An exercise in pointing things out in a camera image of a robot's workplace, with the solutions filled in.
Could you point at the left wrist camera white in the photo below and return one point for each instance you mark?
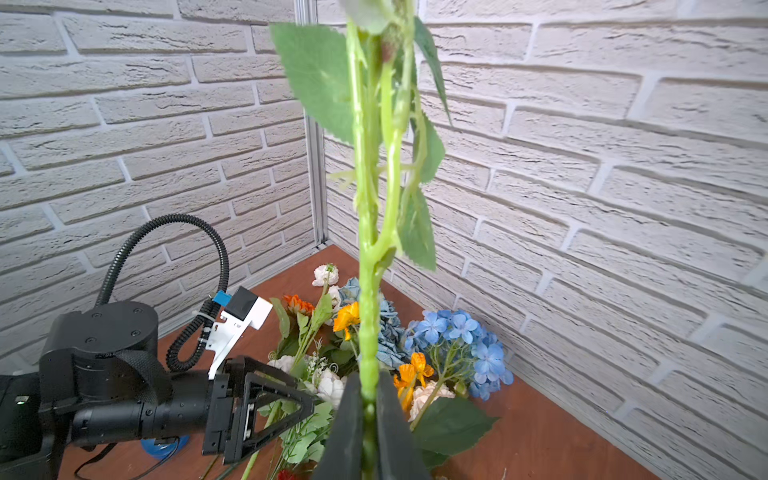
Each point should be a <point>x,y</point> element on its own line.
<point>240,311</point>

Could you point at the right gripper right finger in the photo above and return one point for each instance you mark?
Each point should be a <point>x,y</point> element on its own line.
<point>398,458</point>

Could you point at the orange yellow flower stem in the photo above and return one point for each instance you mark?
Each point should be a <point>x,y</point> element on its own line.
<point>411,376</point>

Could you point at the white ranunculus flower stem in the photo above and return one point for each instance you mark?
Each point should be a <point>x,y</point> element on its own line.
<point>325,275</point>

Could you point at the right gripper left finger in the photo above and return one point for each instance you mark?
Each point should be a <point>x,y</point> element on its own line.
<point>342,457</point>

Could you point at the red gerbera flower stem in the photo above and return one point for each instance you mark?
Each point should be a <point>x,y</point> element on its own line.
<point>287,475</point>

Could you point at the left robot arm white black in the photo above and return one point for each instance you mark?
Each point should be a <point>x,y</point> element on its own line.
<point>99,381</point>

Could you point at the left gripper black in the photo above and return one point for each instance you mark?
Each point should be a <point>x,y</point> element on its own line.
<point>238,392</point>

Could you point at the peach rose flower stem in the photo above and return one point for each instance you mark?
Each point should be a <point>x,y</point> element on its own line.
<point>360,85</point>

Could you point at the dusty blue hydrangea stem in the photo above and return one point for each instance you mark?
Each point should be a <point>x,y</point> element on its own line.
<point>390,354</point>

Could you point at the white lilac bouquet left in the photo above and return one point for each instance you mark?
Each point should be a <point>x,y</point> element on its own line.
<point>301,431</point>

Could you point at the blue oval dish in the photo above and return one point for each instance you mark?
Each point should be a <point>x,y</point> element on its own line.
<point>163,449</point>

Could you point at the blue hydrangea flower stem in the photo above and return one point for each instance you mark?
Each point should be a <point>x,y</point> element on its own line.
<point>469,363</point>

